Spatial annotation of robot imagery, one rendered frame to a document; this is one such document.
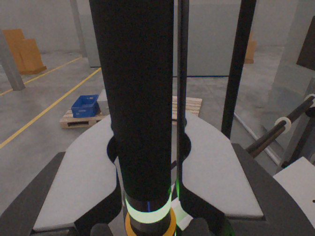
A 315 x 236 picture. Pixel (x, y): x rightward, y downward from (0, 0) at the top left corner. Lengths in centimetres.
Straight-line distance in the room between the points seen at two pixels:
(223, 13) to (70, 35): 1038
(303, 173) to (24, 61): 848
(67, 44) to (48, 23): 163
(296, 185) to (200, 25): 534
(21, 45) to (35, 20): 661
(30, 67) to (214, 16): 689
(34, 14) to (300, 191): 1482
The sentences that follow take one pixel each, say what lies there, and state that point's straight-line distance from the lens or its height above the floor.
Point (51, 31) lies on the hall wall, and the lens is 1439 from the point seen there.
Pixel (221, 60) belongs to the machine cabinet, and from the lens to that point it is 600.
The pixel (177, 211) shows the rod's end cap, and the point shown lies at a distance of 20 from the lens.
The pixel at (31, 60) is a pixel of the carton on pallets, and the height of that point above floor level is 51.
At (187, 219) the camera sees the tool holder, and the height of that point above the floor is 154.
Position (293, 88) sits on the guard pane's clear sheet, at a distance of 110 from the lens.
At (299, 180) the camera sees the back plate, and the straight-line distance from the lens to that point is 63.
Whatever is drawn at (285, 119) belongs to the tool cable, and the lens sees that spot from 38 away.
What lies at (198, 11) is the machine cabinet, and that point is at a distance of 569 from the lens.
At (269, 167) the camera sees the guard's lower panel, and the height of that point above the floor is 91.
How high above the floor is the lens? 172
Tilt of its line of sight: 30 degrees down
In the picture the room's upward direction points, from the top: 2 degrees counter-clockwise
